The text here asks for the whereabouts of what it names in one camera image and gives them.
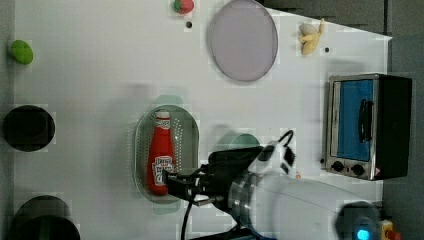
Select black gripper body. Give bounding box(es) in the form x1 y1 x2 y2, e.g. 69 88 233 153
166 146 263 213

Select red ketchup bottle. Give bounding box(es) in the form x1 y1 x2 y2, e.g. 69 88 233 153
146 110 175 196

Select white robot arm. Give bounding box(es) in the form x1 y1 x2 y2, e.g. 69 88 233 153
163 146 380 240

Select green oval strainer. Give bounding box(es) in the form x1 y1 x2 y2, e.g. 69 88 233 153
133 95 199 215

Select green mug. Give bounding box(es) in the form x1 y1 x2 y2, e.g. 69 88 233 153
217 133 260 151

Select toaster oven with blue door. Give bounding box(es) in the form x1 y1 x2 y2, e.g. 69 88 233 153
325 74 412 181

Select peeled banana toy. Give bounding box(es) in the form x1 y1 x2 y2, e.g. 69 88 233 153
298 19 325 55

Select red toy strawberry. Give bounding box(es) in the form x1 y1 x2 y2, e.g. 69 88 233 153
173 0 195 14

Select emergency stop button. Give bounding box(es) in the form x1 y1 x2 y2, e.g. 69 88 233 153
380 220 402 240

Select green toy fruit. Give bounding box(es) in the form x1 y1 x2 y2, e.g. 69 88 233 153
10 40 34 65

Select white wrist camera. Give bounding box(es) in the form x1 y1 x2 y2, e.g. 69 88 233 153
251 141 296 178

